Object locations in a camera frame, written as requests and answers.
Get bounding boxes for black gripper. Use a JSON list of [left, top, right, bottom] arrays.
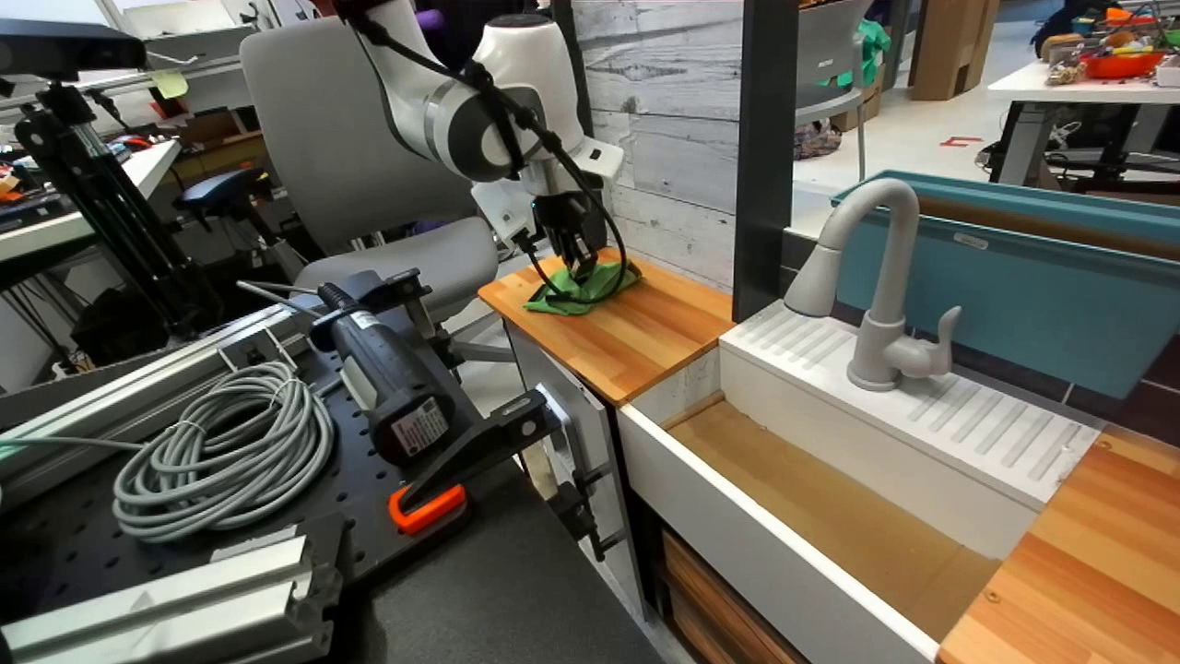
[[531, 180, 620, 289]]

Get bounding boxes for green microfibre towel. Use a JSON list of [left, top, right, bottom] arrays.
[[523, 251, 647, 321]]

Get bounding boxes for grey toy faucet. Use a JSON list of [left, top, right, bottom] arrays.
[[783, 178, 965, 393]]

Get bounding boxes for plain wooden countertop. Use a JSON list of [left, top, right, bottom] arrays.
[[477, 247, 738, 408]]

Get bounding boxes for grey wood-look back panel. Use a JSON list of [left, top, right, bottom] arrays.
[[568, 0, 748, 296]]

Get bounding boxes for black clamp with orange trigger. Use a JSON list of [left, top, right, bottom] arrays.
[[289, 269, 632, 564]]

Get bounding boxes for grey chair behind window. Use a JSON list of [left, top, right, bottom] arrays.
[[790, 0, 877, 163]]

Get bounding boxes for white toy sink basin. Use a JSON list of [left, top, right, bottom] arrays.
[[615, 296, 1103, 664]]

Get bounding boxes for brown cardboard box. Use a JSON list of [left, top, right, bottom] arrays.
[[908, 0, 1003, 103]]

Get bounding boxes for white side desk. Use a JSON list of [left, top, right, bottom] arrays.
[[0, 131, 186, 264]]

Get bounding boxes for black tripod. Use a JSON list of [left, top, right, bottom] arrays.
[[10, 76, 236, 342]]

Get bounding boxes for long teal planter box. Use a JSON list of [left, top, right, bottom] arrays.
[[829, 167, 1180, 403]]

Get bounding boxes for white table with black legs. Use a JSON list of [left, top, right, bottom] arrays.
[[988, 57, 1180, 188]]

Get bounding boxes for red bowl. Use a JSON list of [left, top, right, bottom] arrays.
[[1081, 48, 1165, 83]]

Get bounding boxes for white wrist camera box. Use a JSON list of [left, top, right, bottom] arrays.
[[474, 136, 626, 251]]

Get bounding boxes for slanted thin black frame post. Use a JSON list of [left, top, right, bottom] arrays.
[[546, 0, 608, 253]]

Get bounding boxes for thick black frame post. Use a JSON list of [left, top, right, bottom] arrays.
[[729, 0, 803, 326]]

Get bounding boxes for coiled grey cable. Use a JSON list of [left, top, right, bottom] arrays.
[[112, 359, 339, 544]]

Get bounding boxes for long aluminium extrusion rail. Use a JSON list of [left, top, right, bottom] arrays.
[[0, 298, 335, 495]]

